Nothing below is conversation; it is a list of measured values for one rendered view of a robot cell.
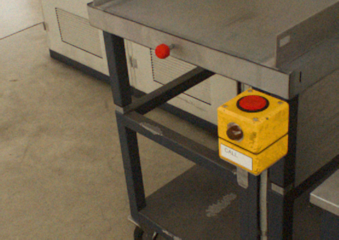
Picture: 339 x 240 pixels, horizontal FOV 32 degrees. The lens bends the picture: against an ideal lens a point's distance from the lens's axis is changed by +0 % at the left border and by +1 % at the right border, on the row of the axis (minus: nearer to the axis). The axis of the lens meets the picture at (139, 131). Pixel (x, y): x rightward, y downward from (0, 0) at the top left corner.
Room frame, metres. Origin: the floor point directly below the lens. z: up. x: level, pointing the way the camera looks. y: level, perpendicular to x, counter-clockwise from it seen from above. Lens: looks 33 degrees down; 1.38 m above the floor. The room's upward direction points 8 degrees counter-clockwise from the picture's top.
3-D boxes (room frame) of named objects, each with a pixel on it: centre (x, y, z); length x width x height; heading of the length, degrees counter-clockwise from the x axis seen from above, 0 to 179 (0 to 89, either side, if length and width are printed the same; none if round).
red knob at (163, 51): (1.18, -0.08, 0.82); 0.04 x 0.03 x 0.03; 128
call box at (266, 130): (0.78, -0.18, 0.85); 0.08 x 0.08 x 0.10; 38
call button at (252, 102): (0.78, -0.18, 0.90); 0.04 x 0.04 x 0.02
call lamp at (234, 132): (0.75, -0.14, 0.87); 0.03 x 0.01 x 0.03; 38
